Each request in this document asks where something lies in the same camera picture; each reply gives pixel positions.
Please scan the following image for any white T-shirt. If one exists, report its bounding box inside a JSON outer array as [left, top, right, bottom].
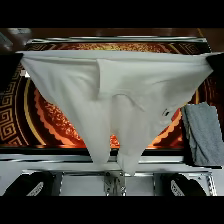
[[16, 49, 221, 177]]

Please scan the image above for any grey garment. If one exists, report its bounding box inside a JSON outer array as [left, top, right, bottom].
[[181, 102, 224, 168]]

